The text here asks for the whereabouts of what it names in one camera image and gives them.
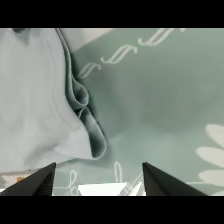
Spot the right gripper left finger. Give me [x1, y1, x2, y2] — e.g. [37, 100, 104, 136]
[0, 162, 57, 197]

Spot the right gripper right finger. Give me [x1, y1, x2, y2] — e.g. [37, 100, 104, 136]
[142, 161, 208, 197]

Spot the pale blue garment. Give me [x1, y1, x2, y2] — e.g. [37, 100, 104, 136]
[0, 27, 108, 175]

